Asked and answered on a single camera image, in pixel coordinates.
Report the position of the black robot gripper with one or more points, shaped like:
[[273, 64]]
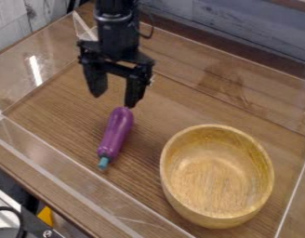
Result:
[[114, 54]]

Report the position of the purple toy eggplant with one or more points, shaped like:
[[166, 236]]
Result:
[[120, 123]]

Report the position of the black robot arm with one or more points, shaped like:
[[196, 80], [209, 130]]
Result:
[[118, 7]]

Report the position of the brown wooden bowl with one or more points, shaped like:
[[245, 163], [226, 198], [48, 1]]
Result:
[[217, 175]]

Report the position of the yellow black device corner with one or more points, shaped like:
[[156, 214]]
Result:
[[53, 220]]

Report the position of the clear acrylic corner bracket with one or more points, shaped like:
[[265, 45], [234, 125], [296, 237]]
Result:
[[85, 33]]

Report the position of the clear acrylic tray wall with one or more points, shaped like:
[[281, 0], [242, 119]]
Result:
[[48, 150]]

